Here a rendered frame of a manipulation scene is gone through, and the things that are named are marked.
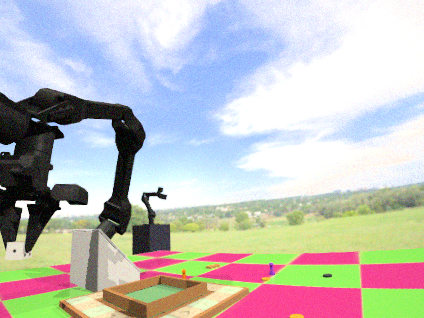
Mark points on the white die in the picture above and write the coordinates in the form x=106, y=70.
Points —
x=16, y=251

